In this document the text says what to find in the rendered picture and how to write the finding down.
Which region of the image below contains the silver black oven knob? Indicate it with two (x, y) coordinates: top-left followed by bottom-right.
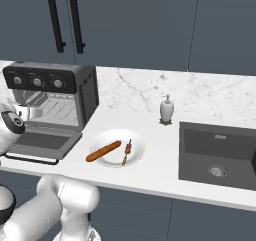
(51, 77), (65, 90)
(12, 75), (24, 88)
(31, 76), (44, 89)

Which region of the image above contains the dark grey sink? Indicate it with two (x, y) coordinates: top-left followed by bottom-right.
(178, 120), (256, 192)

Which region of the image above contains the kebab skewer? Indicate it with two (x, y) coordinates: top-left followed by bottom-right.
(121, 138), (134, 167)

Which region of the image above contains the black oven door handle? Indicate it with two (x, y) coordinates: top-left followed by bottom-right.
(3, 152), (61, 166)

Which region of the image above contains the black cupboard handle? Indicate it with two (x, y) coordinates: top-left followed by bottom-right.
(45, 0), (67, 54)
(67, 0), (87, 55)

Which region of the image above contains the brown baguette bread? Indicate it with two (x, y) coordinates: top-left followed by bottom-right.
(85, 139), (123, 163)

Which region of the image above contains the white soap dispenser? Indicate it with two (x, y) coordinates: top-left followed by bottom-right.
(158, 93), (175, 126)

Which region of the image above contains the toaster oven glass door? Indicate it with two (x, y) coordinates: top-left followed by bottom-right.
(4, 123), (84, 162)

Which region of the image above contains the white round plate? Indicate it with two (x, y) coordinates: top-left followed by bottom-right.
(88, 128), (147, 169)

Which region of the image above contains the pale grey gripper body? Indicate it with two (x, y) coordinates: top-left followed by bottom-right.
(13, 103), (44, 122)

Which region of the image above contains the black toaster oven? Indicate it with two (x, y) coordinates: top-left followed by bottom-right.
(2, 61), (100, 133)

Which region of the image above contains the dark grey base cupboard door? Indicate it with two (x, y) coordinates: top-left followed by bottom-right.
(87, 185), (174, 241)
(166, 198), (256, 241)
(0, 169), (48, 206)

